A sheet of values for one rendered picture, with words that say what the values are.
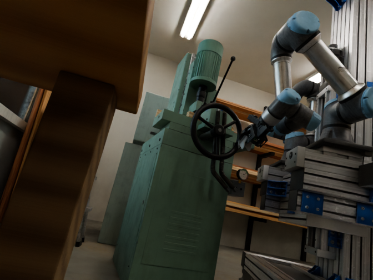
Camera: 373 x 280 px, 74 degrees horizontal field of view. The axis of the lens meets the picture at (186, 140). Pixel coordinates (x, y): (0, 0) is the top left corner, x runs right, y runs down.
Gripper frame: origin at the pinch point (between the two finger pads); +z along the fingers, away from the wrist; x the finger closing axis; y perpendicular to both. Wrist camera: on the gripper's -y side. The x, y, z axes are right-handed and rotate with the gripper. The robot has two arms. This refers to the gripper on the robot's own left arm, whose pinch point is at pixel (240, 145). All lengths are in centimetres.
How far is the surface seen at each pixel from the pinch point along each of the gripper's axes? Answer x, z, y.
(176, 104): -20, 33, -59
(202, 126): -14.2, 9.6, -15.9
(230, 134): 1.4, 7.6, -15.1
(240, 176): 14.1, 20.6, 0.6
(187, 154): -16.4, 23.7, -6.7
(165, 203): -22.7, 37.4, 16.9
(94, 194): -47, 258, -104
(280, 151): 194, 130, -166
